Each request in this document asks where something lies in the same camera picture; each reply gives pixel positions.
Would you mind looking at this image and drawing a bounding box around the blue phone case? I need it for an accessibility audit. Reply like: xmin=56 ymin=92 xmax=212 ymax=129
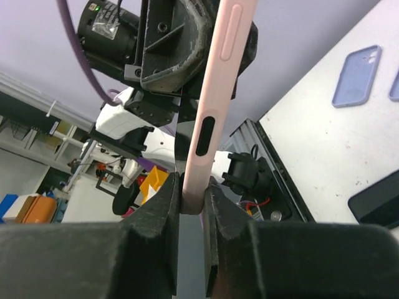
xmin=332 ymin=45 xmax=382 ymax=108

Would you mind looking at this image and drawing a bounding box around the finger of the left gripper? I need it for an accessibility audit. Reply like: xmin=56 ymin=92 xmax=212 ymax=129
xmin=231 ymin=22 xmax=259 ymax=100

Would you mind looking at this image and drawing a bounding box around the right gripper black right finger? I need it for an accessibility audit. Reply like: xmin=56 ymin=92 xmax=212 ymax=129
xmin=203 ymin=178 xmax=398 ymax=298

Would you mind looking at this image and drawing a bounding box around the yellow block background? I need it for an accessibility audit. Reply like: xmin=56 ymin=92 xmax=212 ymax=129
xmin=140 ymin=166 xmax=169 ymax=204

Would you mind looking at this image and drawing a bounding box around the lilac phone case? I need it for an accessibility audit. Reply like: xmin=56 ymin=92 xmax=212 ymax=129
xmin=388 ymin=72 xmax=399 ymax=102

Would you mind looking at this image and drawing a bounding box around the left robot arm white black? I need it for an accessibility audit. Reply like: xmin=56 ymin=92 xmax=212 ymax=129
xmin=77 ymin=1 xmax=257 ymax=214

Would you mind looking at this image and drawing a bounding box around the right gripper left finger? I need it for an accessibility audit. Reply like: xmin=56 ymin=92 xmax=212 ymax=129
xmin=1 ymin=173 xmax=180 ymax=298

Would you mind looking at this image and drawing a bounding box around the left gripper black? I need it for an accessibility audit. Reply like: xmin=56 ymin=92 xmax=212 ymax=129
xmin=77 ymin=1 xmax=218 ymax=93

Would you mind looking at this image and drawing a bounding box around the orange box background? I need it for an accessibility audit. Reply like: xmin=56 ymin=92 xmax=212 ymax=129
xmin=15 ymin=195 xmax=57 ymax=224

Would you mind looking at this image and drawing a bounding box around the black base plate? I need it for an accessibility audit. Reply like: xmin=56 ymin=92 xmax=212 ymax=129
xmin=230 ymin=120 xmax=314 ymax=222

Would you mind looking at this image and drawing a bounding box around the small black phone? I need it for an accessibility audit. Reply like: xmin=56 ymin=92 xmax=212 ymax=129
xmin=348 ymin=171 xmax=398 ymax=229

